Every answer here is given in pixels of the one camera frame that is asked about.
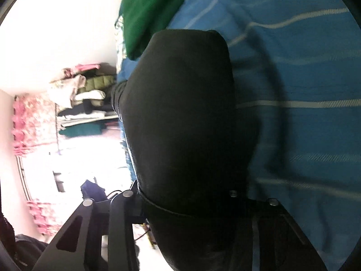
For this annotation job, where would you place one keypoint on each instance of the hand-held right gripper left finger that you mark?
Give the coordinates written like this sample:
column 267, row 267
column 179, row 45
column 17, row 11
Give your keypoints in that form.
column 121, row 231

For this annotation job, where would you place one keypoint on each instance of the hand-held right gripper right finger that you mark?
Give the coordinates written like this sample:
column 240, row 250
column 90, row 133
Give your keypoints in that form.
column 282, row 240

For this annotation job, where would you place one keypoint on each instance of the black leather jacket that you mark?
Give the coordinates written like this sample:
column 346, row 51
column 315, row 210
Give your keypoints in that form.
column 180, row 118

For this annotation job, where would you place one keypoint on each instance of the pile of clothes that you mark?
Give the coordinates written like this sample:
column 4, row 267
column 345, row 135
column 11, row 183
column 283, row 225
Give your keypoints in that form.
column 93, row 84

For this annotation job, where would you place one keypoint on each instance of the pink floral cloth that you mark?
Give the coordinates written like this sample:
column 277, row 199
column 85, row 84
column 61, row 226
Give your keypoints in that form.
column 31, row 124

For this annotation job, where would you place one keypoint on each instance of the blue striped bed sheet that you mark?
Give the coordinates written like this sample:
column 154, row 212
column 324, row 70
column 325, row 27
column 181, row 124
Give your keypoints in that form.
column 310, row 62

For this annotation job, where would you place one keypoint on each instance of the green sweater with white stripes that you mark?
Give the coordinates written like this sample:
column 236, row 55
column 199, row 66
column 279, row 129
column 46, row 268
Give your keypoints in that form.
column 152, row 11

